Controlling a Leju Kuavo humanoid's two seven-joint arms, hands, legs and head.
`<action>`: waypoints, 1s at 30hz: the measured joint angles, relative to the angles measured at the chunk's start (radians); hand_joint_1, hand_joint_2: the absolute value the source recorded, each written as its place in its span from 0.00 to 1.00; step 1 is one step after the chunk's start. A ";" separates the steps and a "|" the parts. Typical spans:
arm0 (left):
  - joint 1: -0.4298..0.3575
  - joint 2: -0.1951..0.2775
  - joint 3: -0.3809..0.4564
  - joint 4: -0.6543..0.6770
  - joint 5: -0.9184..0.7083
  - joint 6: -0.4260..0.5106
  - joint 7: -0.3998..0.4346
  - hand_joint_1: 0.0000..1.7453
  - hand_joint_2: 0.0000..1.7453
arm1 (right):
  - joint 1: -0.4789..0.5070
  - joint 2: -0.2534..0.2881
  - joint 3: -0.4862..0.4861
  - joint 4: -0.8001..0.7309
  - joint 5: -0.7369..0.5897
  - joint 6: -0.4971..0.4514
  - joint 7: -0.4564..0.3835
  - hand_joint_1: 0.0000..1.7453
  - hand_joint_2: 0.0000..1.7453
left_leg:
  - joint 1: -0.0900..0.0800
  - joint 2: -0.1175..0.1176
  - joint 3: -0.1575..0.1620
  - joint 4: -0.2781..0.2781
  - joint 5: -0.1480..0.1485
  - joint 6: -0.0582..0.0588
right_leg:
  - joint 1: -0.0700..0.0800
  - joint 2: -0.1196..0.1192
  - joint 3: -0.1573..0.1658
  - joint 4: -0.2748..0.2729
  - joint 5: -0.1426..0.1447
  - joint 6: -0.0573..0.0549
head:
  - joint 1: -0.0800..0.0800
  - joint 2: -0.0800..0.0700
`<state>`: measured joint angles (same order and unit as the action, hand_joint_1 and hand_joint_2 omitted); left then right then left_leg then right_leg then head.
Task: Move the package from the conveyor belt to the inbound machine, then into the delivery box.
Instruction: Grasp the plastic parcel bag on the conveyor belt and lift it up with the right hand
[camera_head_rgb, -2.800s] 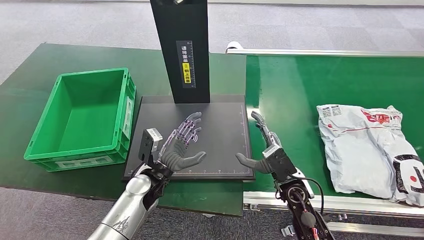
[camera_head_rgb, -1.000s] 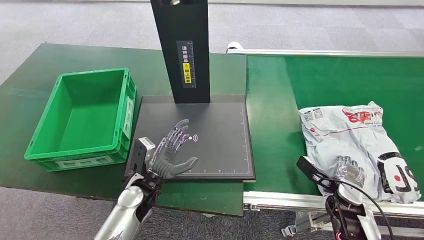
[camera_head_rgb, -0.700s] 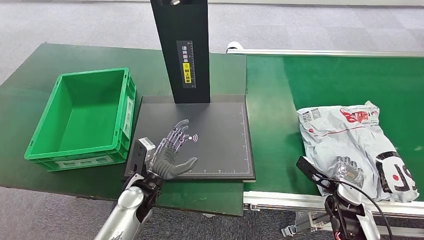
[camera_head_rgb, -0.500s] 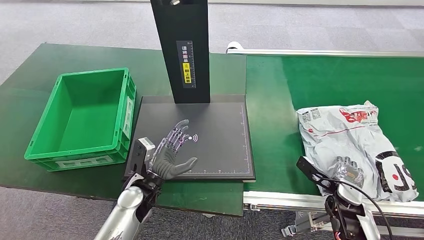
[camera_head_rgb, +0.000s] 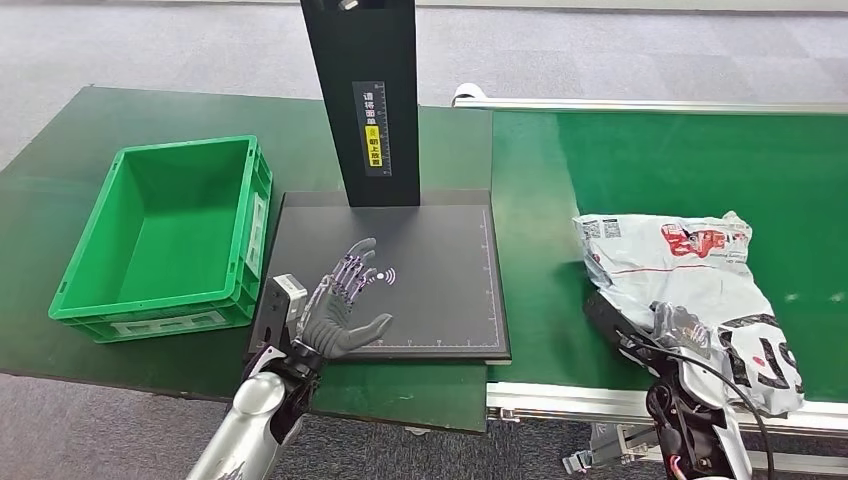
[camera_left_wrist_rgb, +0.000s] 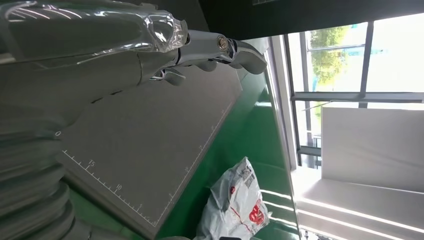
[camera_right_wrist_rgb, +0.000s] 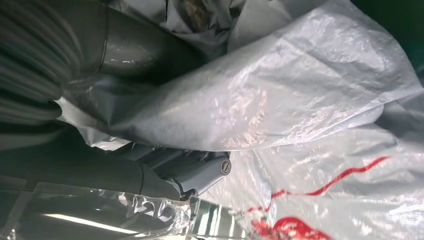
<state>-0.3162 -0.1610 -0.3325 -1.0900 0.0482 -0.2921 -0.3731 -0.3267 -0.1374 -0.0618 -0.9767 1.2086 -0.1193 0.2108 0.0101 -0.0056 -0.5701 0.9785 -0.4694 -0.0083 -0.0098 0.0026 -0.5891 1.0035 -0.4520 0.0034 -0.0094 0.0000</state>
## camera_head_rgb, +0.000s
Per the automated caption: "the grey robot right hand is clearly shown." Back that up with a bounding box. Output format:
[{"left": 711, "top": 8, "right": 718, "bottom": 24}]
[{"left": 651, "top": 300, "right": 714, "bottom": 360}]

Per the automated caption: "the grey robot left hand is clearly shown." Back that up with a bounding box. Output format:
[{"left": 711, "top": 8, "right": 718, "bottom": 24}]
[{"left": 295, "top": 237, "right": 395, "bottom": 361}]

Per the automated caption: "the white printed courier package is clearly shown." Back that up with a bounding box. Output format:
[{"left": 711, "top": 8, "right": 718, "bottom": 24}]
[{"left": 572, "top": 211, "right": 807, "bottom": 419}]

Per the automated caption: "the green conveyor belt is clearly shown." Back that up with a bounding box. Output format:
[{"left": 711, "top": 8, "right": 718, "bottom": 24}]
[{"left": 489, "top": 109, "right": 848, "bottom": 404}]

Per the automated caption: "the green plastic crate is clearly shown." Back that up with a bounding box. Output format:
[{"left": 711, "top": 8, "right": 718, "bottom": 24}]
[{"left": 47, "top": 135, "right": 274, "bottom": 346}]

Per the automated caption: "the yellow and black column label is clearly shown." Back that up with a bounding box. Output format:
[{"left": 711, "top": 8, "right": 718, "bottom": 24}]
[{"left": 351, "top": 80, "right": 393, "bottom": 179}]

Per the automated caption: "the black scanner column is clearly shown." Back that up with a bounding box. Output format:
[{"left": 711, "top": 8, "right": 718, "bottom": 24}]
[{"left": 298, "top": 0, "right": 423, "bottom": 209}]

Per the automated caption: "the dark green table mat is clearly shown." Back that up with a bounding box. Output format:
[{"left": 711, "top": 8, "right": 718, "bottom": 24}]
[{"left": 0, "top": 85, "right": 496, "bottom": 436}]

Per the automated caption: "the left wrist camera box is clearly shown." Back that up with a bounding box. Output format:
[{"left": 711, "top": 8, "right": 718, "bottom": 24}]
[{"left": 263, "top": 273, "right": 310, "bottom": 346}]

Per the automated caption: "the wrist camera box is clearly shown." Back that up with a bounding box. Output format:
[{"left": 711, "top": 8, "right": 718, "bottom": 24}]
[
  {"left": 582, "top": 290, "right": 658, "bottom": 363},
  {"left": 263, "top": 273, "right": 310, "bottom": 346}
]

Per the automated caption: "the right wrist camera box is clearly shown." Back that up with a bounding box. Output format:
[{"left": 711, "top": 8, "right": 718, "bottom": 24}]
[{"left": 582, "top": 290, "right": 658, "bottom": 363}]

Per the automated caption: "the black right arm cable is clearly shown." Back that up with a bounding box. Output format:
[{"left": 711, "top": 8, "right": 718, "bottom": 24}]
[{"left": 635, "top": 341, "right": 778, "bottom": 480}]

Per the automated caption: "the black scanner base plate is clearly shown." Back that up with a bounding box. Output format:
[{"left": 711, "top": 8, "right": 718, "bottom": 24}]
[{"left": 245, "top": 189, "right": 512, "bottom": 365}]

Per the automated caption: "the aluminium conveyor rail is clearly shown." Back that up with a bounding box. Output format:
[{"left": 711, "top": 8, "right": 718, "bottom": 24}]
[
  {"left": 484, "top": 382, "right": 848, "bottom": 476},
  {"left": 451, "top": 82, "right": 848, "bottom": 116}
]

